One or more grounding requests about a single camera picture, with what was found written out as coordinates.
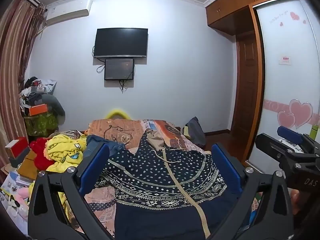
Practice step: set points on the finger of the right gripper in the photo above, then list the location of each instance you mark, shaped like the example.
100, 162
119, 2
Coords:
290, 135

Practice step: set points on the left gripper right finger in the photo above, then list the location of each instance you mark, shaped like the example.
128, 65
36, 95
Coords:
263, 209

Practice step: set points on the navy patterned hooded robe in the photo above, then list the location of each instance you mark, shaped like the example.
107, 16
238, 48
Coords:
165, 192

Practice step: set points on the right hand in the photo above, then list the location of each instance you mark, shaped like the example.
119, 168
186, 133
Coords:
298, 199

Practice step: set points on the white sliding door with hearts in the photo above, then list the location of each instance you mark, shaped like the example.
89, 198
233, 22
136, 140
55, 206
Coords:
290, 35

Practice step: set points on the brown wooden door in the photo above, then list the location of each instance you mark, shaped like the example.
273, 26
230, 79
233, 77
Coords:
246, 92

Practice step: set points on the yellow cartoon blanket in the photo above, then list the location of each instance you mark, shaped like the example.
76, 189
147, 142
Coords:
65, 152

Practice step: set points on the red plush item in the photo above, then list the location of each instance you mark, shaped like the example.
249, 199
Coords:
38, 146

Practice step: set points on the folded blue jeans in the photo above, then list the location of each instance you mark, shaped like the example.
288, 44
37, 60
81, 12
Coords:
93, 141

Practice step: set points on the cluttered pile with green bag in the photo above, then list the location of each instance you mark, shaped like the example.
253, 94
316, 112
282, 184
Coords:
37, 91

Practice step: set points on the orange box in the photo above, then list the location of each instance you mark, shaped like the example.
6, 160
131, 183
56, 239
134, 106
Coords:
38, 109

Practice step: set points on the printed newspaper bedspread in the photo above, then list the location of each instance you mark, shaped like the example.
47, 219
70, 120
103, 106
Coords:
102, 200

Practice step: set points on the wooden wardrobe cabinet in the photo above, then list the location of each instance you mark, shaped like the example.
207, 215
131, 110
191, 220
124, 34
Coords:
232, 17

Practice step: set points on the striped red curtain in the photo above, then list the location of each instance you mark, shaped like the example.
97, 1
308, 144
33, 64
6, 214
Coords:
20, 25

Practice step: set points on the white air conditioner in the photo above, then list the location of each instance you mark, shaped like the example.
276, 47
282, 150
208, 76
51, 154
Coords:
68, 11

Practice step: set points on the small black wall monitor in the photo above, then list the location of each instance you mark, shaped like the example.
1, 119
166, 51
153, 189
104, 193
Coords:
119, 69

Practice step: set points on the black wall television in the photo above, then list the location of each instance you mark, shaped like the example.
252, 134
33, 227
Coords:
121, 42

